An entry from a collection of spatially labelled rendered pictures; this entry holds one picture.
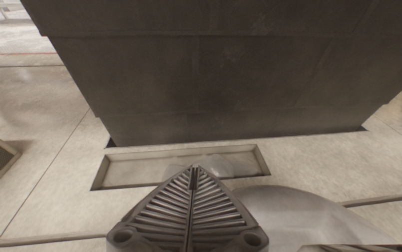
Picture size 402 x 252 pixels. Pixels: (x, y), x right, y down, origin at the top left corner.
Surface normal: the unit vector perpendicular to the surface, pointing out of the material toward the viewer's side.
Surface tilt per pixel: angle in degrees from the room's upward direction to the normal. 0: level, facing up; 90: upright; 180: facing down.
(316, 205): 7
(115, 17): 90
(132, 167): 0
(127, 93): 90
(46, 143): 0
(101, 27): 90
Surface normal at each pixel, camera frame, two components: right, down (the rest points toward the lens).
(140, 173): 0.03, -0.72
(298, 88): 0.11, 0.70
